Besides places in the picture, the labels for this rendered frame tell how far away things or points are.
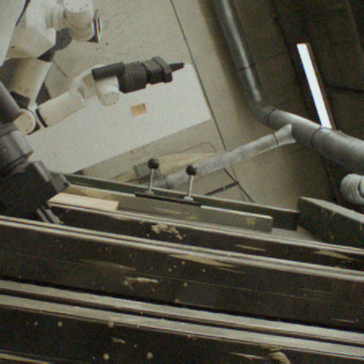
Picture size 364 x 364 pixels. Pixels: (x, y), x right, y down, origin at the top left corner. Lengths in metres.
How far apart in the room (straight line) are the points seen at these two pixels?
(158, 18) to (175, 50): 0.64
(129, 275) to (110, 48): 8.88
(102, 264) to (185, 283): 0.11
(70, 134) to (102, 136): 0.31
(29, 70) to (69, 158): 3.73
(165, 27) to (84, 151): 4.75
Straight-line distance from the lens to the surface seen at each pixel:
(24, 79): 1.58
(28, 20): 1.25
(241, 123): 9.86
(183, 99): 5.19
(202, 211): 1.58
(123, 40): 9.54
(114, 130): 5.19
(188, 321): 0.47
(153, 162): 1.62
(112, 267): 0.73
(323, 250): 1.00
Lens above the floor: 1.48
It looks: 1 degrees up
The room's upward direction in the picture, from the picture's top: 69 degrees clockwise
